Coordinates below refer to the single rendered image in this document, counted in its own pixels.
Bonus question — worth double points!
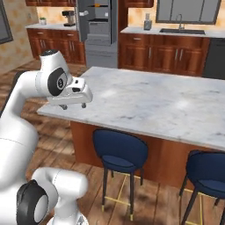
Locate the grey framed window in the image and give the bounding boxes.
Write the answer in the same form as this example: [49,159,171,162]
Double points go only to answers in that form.
[155,0,222,25]

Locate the brown wooden wall cupboards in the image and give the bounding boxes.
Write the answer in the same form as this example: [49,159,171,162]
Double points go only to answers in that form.
[25,0,77,8]
[124,0,155,9]

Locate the black coffee machine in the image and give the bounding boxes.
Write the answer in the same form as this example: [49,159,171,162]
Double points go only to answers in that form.
[62,10,76,27]

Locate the dark framed window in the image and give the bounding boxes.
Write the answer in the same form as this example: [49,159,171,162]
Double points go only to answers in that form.
[0,3,14,46]

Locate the wooden island counter marble top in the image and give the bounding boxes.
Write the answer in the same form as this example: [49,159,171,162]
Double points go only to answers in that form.
[37,66,225,191]

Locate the black sink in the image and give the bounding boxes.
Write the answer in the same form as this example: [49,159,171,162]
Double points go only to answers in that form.
[159,27,207,36]

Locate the brown wooden base cupboards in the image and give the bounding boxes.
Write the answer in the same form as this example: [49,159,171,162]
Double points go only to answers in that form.
[117,26,225,77]
[25,23,87,66]

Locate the grey tap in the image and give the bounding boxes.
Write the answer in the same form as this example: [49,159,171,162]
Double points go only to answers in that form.
[175,13,185,31]

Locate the grey fridge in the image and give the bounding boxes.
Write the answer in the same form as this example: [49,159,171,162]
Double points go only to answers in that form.
[83,0,119,69]

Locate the black dishwasher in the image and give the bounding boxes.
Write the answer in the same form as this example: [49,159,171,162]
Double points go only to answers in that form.
[202,38,225,81]

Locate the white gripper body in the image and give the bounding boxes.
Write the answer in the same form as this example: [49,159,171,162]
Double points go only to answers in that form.
[47,83,94,106]

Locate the grey fridge door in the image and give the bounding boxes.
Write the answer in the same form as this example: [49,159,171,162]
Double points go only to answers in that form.
[76,0,90,43]

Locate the blue bar stool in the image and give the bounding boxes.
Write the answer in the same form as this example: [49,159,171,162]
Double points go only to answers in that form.
[178,149,225,225]
[92,128,149,222]

